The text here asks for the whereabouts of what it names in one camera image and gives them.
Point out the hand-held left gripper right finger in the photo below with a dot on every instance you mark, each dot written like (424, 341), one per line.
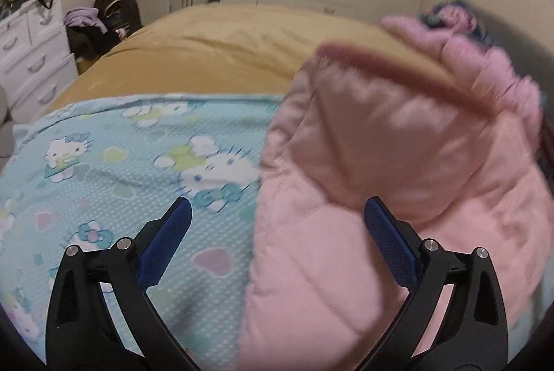
(389, 241)

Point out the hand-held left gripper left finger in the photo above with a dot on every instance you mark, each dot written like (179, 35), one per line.
(166, 241)

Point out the pink quilted jacket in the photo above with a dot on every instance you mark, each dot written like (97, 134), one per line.
(346, 180)

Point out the dark clothes pile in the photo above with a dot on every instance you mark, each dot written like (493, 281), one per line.
(93, 42)

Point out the blue cartoon print blanket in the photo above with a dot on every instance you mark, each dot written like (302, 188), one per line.
(108, 180)

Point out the tan bed cover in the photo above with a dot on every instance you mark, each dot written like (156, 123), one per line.
(216, 46)

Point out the pink puffer jacket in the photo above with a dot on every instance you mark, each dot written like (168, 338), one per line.
(433, 39)

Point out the white drawer chest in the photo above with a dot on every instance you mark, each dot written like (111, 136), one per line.
(30, 59)

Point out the teal patterned cloth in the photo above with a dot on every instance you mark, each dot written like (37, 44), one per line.
(446, 13)

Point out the black bag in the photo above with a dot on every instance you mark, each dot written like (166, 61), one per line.
(119, 9)

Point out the purple cloth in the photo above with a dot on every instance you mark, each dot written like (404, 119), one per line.
(84, 17)

